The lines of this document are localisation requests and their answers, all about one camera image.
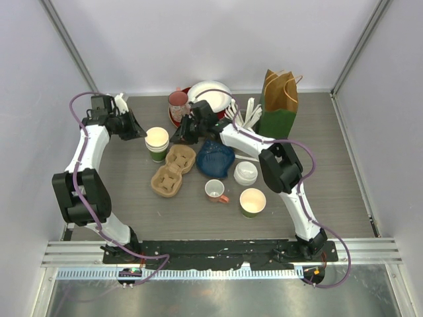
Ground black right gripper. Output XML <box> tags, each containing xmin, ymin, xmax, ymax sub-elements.
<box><xmin>170</xmin><ymin>115</ymin><xmax>206</xmax><ymax>146</ymax></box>

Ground green paper cups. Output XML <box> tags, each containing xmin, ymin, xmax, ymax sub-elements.
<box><xmin>145</xmin><ymin>127</ymin><xmax>169</xmax><ymax>162</ymax></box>

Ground stack of white lids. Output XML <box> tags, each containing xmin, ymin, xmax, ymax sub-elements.
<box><xmin>234</xmin><ymin>161</ymin><xmax>258</xmax><ymax>186</ymax></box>

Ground green paper coffee cup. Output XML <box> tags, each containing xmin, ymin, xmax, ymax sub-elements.
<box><xmin>239</xmin><ymin>188</ymin><xmax>266</xmax><ymax>219</ymax></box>

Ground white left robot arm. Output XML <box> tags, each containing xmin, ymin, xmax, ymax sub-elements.
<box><xmin>52</xmin><ymin>92</ymin><xmax>147</xmax><ymax>264</ymax></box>

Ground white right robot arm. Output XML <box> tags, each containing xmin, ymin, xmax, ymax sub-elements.
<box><xmin>170</xmin><ymin>100</ymin><xmax>327</xmax><ymax>261</ymax></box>

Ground red round tray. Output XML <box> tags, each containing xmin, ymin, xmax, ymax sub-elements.
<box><xmin>168</xmin><ymin>86</ymin><xmax>229</xmax><ymax>129</ymax></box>

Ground white paper plate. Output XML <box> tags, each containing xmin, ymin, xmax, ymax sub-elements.
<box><xmin>188</xmin><ymin>81</ymin><xmax>231</xmax><ymax>113</ymax></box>

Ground pink floral mug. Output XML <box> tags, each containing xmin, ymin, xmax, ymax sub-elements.
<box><xmin>168</xmin><ymin>88</ymin><xmax>190</xmax><ymax>123</ymax></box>

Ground blue shell-shaped dish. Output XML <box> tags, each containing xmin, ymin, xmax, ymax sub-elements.
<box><xmin>196</xmin><ymin>139</ymin><xmax>235</xmax><ymax>179</ymax></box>

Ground wrapped white straw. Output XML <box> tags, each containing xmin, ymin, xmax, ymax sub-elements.
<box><xmin>235</xmin><ymin>154</ymin><xmax>259</xmax><ymax>162</ymax></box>

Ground bundle of wrapped white utensils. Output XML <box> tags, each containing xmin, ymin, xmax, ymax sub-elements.
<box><xmin>225</xmin><ymin>98</ymin><xmax>262</xmax><ymax>131</ymax></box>

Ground cardboard cup carrier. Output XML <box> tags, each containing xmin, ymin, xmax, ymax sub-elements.
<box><xmin>151</xmin><ymin>145</ymin><xmax>196</xmax><ymax>198</ymax></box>

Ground green brown paper bag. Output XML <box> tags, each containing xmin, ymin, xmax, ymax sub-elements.
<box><xmin>256</xmin><ymin>69</ymin><xmax>303</xmax><ymax>139</ymax></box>

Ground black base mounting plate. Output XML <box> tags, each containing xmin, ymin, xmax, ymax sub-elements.
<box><xmin>101</xmin><ymin>238</ymin><xmax>338</xmax><ymax>272</ymax></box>

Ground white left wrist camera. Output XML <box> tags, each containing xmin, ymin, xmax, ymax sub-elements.
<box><xmin>114</xmin><ymin>92</ymin><xmax>129</xmax><ymax>114</ymax></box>

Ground small pink handled cup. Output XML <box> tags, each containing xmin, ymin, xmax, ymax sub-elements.
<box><xmin>204</xmin><ymin>179</ymin><xmax>229</xmax><ymax>203</ymax></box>

